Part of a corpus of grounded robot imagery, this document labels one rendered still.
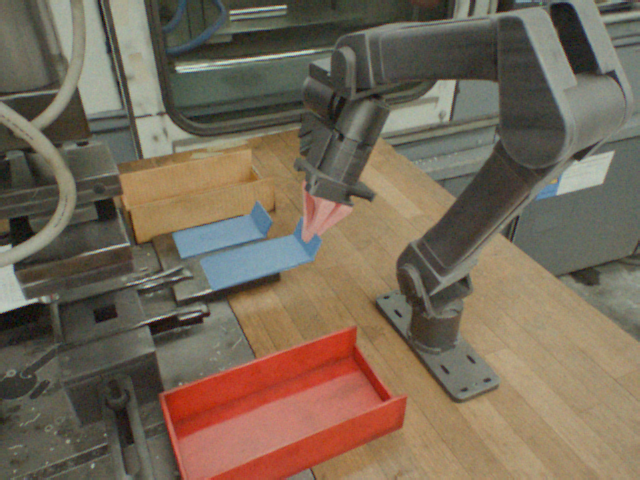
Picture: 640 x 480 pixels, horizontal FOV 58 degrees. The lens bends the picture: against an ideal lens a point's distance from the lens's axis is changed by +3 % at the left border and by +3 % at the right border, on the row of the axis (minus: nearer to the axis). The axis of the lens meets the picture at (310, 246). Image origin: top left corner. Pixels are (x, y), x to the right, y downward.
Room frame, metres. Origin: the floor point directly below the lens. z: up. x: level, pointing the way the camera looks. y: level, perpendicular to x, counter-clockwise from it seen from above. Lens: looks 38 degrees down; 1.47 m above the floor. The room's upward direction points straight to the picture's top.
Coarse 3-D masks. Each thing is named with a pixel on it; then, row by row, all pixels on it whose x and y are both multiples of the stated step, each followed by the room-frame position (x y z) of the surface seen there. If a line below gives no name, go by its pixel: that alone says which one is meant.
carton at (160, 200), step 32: (192, 160) 0.91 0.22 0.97; (224, 160) 0.93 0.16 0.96; (128, 192) 0.85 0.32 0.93; (160, 192) 0.88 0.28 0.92; (192, 192) 0.90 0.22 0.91; (224, 192) 0.81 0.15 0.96; (256, 192) 0.83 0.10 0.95; (128, 224) 0.79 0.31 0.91; (160, 224) 0.76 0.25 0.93; (192, 224) 0.78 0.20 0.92
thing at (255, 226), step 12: (252, 216) 0.79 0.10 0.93; (264, 216) 0.76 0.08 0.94; (192, 228) 0.76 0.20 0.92; (204, 228) 0.76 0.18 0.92; (216, 228) 0.76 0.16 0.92; (228, 228) 0.76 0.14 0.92; (240, 228) 0.76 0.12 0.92; (252, 228) 0.76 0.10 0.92; (264, 228) 0.75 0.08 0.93; (180, 240) 0.73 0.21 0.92; (192, 240) 0.73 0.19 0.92; (216, 240) 0.73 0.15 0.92; (228, 240) 0.73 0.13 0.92; (240, 240) 0.73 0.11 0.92; (252, 240) 0.73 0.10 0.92; (180, 252) 0.69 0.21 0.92; (192, 252) 0.69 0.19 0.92; (204, 252) 0.70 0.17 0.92
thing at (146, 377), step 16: (96, 320) 0.50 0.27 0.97; (128, 368) 0.42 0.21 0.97; (144, 368) 0.43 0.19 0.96; (80, 384) 0.40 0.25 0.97; (96, 384) 0.41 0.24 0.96; (144, 384) 0.43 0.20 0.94; (160, 384) 0.43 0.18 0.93; (80, 400) 0.40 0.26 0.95; (96, 400) 0.41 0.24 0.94; (144, 400) 0.43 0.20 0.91; (80, 416) 0.40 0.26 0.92; (96, 416) 0.40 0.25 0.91
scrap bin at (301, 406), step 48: (336, 336) 0.48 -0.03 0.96; (192, 384) 0.41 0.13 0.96; (240, 384) 0.43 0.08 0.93; (288, 384) 0.45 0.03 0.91; (336, 384) 0.45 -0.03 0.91; (384, 384) 0.43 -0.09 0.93; (192, 432) 0.38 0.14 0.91; (240, 432) 0.38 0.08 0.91; (288, 432) 0.38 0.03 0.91; (336, 432) 0.36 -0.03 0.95; (384, 432) 0.38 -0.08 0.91
